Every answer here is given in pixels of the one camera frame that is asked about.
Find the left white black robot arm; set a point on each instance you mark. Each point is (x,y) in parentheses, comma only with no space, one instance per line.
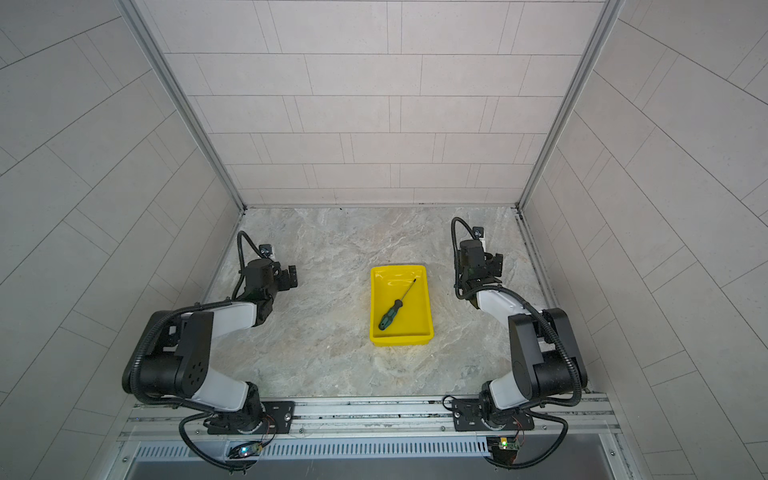
(171,363)

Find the yellow plastic bin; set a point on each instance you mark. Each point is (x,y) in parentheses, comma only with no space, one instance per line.
(413,324)

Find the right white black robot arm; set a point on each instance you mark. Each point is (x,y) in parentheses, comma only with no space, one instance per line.
(546,363)

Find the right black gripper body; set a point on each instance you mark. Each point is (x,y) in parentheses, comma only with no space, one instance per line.
(462,268)

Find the left green circuit board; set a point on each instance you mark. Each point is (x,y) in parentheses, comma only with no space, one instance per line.
(245,451)

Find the green circuit board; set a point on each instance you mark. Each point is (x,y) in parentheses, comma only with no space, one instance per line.
(245,451)
(503,450)

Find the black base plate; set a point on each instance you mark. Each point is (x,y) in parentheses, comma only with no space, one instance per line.
(467,416)
(271,417)

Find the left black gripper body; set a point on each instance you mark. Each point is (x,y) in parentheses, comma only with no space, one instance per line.
(279,282)

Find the right green circuit board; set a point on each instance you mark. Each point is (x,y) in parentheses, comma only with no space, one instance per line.
(503,450)

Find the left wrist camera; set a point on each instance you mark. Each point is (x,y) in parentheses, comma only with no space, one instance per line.
(265,250)

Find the aluminium mounting rail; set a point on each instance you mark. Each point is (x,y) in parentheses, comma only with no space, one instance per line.
(415,416)

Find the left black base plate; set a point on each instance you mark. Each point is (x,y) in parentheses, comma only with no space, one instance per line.
(271,417)

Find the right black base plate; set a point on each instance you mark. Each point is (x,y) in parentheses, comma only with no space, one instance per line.
(467,416)

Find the green black handled screwdriver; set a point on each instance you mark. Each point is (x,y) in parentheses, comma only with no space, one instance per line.
(389,317)

